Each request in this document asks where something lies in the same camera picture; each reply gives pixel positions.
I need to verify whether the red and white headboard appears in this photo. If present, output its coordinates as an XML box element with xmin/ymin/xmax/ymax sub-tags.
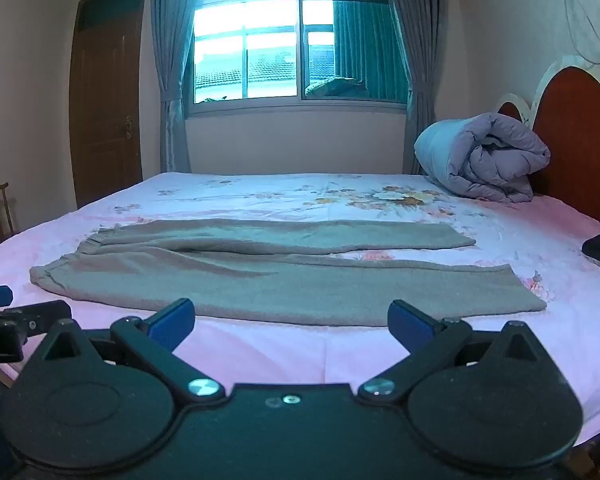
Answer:
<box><xmin>495</xmin><ymin>55</ymin><xmax>600</xmax><ymax>228</ymax></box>

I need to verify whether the beige fluffy towel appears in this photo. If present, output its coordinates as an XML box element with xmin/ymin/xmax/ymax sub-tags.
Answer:
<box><xmin>29</xmin><ymin>219</ymin><xmax>548</xmax><ymax>328</ymax></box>

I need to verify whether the folded grey duvet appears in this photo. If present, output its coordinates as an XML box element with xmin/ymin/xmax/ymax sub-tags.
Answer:
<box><xmin>414</xmin><ymin>112</ymin><xmax>552</xmax><ymax>204</ymax></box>

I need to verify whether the grey curtain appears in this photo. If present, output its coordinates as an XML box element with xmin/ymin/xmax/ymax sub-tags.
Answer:
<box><xmin>382</xmin><ymin>0</ymin><xmax>448</xmax><ymax>176</ymax></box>
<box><xmin>150</xmin><ymin>0</ymin><xmax>206</xmax><ymax>173</ymax></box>

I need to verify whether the brown wooden door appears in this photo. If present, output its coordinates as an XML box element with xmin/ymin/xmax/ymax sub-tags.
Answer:
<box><xmin>70</xmin><ymin>0</ymin><xmax>151</xmax><ymax>209</ymax></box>

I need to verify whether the pink floral bed sheet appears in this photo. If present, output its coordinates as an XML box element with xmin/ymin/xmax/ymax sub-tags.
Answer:
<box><xmin>0</xmin><ymin>171</ymin><xmax>600</xmax><ymax>448</ymax></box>

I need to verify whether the sliding glass window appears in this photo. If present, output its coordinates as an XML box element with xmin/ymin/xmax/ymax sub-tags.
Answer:
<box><xmin>187</xmin><ymin>0</ymin><xmax>411</xmax><ymax>118</ymax></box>

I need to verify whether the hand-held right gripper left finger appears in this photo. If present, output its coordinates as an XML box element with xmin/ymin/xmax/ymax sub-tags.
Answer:
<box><xmin>30</xmin><ymin>298</ymin><xmax>227</xmax><ymax>404</ymax></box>

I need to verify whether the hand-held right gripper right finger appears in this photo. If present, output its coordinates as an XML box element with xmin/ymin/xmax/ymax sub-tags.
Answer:
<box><xmin>357</xmin><ymin>299</ymin><xmax>552</xmax><ymax>404</ymax></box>

